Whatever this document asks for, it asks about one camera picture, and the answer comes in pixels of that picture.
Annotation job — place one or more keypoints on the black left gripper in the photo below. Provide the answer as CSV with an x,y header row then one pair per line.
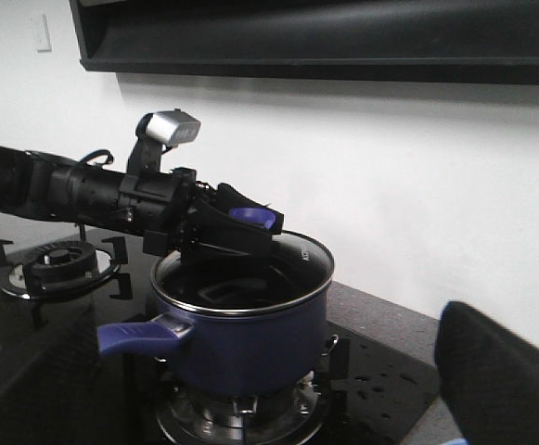
x,y
222,225

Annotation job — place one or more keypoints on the black own right gripper finger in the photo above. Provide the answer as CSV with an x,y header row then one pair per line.
x,y
489,378

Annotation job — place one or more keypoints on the pot lid with blue knob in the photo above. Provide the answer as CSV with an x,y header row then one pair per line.
x,y
260,217

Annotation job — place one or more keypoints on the dark blue cooking pot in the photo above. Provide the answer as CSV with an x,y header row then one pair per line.
x,y
235,326

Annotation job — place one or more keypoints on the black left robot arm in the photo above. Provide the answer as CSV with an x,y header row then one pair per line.
x,y
42,187

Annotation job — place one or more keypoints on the left gas burner with grate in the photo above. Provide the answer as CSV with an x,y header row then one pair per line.
x,y
65,269

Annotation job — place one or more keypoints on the gas burner with grate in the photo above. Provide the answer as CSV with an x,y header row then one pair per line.
x,y
65,269
291,415

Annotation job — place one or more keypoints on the black glass gas stove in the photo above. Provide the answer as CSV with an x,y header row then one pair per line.
x,y
54,389

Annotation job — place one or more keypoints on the right gas burner with grate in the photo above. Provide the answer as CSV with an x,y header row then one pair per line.
x,y
291,415

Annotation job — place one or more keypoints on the black range hood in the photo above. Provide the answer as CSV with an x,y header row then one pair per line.
x,y
493,42

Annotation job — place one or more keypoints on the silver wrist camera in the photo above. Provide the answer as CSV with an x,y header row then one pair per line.
x,y
169,128

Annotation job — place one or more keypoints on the white wall switch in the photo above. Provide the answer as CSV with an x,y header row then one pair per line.
x,y
40,33

